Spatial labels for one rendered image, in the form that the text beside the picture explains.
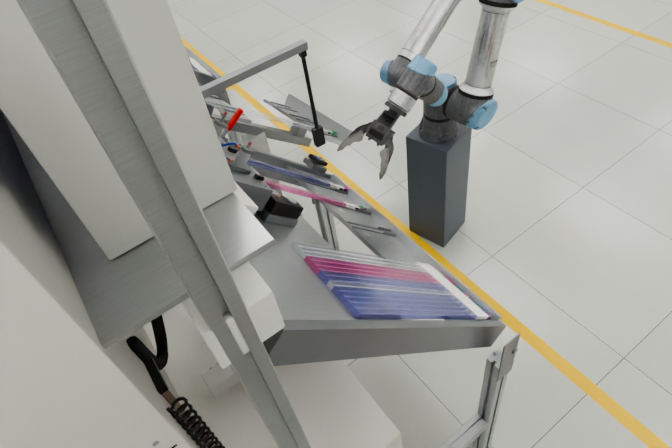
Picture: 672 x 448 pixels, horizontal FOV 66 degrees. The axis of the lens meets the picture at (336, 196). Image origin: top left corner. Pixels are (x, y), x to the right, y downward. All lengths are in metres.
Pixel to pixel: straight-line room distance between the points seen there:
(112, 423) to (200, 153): 0.30
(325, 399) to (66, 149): 0.93
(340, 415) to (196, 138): 0.86
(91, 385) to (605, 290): 1.99
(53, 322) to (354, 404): 0.90
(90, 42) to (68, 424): 0.39
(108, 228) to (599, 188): 2.34
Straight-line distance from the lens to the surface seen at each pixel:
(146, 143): 0.37
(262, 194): 0.95
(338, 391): 1.30
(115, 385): 0.59
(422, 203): 2.17
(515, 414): 1.97
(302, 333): 0.69
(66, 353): 0.53
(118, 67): 0.34
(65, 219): 0.70
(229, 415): 1.34
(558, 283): 2.26
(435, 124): 1.91
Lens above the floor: 1.80
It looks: 45 degrees down
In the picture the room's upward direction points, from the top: 10 degrees counter-clockwise
